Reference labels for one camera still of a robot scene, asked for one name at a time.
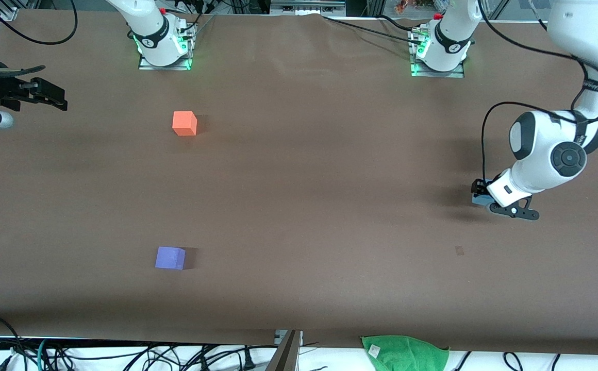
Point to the purple cube block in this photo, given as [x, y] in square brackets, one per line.
[170, 257]

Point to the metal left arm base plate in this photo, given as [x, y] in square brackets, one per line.
[451, 74]

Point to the orange background objects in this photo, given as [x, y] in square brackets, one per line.
[412, 5]

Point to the green microfibre cloth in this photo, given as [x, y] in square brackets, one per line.
[404, 354]

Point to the grey metal post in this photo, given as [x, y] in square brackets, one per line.
[286, 355]

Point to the aluminium frame corner bracket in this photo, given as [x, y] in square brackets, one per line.
[7, 13]

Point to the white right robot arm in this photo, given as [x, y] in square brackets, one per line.
[149, 26]

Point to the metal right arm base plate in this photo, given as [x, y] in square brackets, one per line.
[175, 67]

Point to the light blue cube block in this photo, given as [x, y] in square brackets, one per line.
[479, 201]

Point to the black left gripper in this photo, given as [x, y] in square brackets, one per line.
[479, 187]

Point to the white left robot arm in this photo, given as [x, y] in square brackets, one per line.
[541, 149]

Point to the orange cube block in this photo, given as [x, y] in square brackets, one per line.
[184, 123]

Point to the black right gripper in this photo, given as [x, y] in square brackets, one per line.
[0, 91]

